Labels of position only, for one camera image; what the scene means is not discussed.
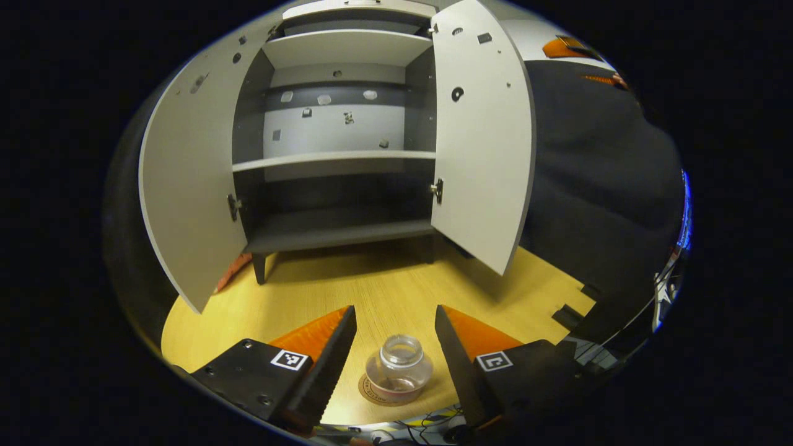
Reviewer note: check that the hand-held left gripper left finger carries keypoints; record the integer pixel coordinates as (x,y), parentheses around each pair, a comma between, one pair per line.
(325,365)

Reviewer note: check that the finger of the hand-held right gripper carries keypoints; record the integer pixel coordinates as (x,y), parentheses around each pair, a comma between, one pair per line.
(610,80)
(570,48)

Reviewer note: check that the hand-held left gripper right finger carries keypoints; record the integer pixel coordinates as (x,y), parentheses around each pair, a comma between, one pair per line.
(461,365)

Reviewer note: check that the clear bottle with pink label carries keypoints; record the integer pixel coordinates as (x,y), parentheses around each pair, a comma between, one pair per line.
(399,359)

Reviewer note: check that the grey and white cabinet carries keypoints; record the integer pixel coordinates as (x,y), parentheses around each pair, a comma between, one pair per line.
(328,133)

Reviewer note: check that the white cabinet shelf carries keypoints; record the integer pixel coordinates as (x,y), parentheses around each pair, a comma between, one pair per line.
(334,160)
(347,46)

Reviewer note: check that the white cabinet drawer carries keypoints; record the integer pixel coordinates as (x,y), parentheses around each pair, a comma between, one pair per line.
(322,9)

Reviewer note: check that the black backdrop cloth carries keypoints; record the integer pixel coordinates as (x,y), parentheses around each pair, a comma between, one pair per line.
(595,186)

